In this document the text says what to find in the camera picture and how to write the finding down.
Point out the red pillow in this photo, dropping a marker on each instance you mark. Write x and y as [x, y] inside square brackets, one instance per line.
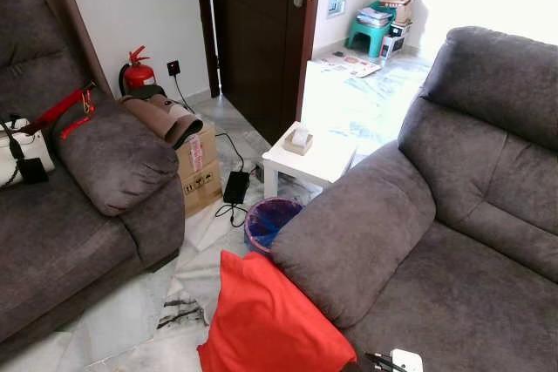
[261, 320]

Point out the grey fabric sofa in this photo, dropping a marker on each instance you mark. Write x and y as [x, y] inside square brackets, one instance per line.
[61, 241]
[453, 215]

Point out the printed floor mat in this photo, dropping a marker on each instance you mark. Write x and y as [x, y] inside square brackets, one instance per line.
[349, 64]

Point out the small white box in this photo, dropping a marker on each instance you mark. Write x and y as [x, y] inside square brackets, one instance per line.
[394, 41]

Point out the green plastic stool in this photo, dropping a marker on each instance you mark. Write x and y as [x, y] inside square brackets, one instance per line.
[366, 37]

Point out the stack of papers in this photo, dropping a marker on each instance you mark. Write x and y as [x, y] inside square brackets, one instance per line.
[373, 16]

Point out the white side table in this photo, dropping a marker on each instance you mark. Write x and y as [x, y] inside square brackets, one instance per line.
[318, 165]

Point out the beige tissue box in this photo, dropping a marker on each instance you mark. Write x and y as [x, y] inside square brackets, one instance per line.
[299, 140]

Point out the purple waste bin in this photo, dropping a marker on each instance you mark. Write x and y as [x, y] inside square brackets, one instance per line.
[266, 219]

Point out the black power adapter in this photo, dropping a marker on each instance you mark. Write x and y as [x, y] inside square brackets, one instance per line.
[236, 186]

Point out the dark brown wooden door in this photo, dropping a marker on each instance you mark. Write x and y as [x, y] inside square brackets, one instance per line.
[257, 41]

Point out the cardboard box with black prints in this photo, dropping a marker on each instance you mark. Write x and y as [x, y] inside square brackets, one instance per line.
[200, 191]

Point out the cardboard box with red tape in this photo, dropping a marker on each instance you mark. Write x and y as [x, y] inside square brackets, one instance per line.
[197, 154]

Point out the brown rolled cloth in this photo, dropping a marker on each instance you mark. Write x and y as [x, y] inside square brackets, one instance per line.
[161, 119]

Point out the red fire extinguisher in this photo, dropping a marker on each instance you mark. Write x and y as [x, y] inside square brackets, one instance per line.
[138, 76]

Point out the black handbag tag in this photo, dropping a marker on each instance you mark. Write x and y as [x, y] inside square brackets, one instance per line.
[33, 172]

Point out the white handbag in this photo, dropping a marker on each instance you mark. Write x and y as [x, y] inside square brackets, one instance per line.
[30, 147]

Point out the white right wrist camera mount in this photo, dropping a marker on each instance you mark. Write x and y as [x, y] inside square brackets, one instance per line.
[408, 361]

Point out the black wall socket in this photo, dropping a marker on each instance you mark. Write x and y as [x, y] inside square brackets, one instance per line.
[173, 68]

